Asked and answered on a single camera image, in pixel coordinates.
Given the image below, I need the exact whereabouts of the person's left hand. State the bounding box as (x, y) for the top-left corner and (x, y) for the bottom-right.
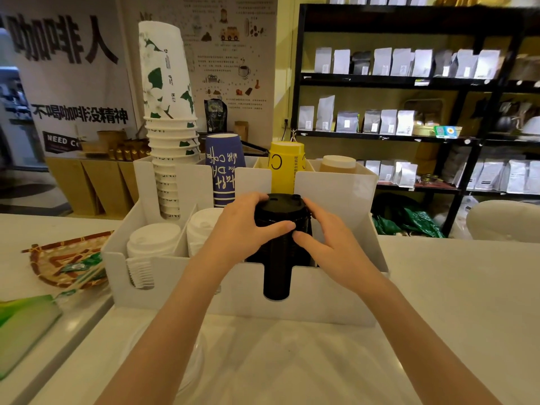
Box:
(198, 192), (296, 274)

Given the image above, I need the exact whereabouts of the person's right hand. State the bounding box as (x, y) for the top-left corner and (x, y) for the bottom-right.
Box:
(292, 197), (383, 294)

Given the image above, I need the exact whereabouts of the black cup lid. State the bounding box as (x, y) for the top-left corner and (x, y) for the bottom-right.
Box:
(254, 193), (313, 233)

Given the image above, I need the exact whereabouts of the person's right forearm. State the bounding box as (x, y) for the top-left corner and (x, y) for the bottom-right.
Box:
(358, 271), (503, 405)

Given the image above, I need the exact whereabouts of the person's left forearm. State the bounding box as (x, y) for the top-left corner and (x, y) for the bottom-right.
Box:
(94, 259), (227, 405)

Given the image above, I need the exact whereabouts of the stack of black lids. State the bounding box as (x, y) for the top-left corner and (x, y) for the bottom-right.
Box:
(246, 223), (315, 301)

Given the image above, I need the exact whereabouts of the white cup organizer holder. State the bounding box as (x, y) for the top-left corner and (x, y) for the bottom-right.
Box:
(101, 156), (391, 328)

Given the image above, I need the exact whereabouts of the stack of yellow paper cups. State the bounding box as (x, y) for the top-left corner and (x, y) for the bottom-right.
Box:
(267, 141), (307, 195)

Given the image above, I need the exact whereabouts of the stack of white cup lids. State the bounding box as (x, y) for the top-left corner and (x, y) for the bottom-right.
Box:
(126, 223), (182, 290)
(186, 207), (224, 258)

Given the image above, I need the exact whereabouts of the stack of blue paper cups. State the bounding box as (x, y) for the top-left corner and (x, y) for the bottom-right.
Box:
(205, 133), (247, 208)

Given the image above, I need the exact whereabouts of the stack of brown paper cups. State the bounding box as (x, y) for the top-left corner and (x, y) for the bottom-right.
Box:
(319, 155), (357, 174)

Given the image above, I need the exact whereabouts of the green plastic bag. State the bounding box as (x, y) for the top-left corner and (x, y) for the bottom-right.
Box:
(371, 205), (445, 239)

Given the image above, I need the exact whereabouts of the row of white coffee bags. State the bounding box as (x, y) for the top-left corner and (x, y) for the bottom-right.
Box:
(297, 95), (417, 136)
(364, 159), (419, 189)
(453, 157), (540, 195)
(314, 46), (503, 80)

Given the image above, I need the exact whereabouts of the black coffee bag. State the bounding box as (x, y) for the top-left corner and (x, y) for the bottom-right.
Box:
(204, 98), (229, 134)

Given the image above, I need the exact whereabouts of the row of small gold jars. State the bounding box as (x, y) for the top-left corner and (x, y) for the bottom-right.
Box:
(107, 140), (152, 161)

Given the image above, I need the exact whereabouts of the stack of green-print white cups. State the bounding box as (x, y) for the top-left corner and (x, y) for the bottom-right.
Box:
(138, 20), (201, 220)

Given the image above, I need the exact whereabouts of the illustrated coffee poster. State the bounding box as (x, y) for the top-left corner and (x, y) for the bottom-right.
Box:
(118, 0), (279, 137)

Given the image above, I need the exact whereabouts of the green packets bundle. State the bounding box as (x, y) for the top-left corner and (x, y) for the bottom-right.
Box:
(58, 252), (107, 284)

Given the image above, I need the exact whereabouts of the black metal shelf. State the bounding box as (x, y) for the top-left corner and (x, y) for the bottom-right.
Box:
(290, 3), (540, 237)

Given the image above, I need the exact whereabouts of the woven bamboo tray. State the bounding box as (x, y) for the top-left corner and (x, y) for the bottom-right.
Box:
(21, 230), (115, 290)

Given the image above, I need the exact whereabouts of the dark teapot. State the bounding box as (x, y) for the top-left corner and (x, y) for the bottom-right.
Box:
(495, 115), (520, 134)

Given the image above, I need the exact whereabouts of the white poster with black characters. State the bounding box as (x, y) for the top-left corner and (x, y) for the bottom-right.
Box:
(0, 0), (136, 157)

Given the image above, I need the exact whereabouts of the green and white box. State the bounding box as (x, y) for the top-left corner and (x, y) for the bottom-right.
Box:
(0, 294), (64, 381)

